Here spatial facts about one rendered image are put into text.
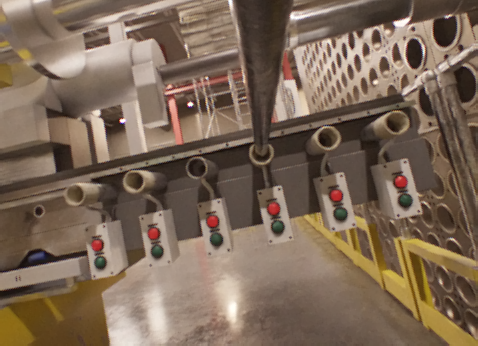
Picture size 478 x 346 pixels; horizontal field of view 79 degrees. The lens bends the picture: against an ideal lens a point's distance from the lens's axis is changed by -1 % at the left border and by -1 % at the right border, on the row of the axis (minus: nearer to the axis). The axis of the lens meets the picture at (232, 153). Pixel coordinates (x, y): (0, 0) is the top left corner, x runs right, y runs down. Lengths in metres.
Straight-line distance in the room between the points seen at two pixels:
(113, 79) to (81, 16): 0.29
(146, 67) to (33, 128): 0.44
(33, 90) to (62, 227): 0.52
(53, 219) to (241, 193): 0.65
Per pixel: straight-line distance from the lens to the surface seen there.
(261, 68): 0.16
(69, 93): 1.32
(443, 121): 1.11
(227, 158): 0.95
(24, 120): 1.22
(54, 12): 1.06
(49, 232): 1.20
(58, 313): 1.37
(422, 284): 1.64
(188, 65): 1.22
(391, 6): 1.35
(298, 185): 0.92
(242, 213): 0.92
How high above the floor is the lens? 0.79
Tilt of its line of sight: 6 degrees up
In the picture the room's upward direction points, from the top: 12 degrees counter-clockwise
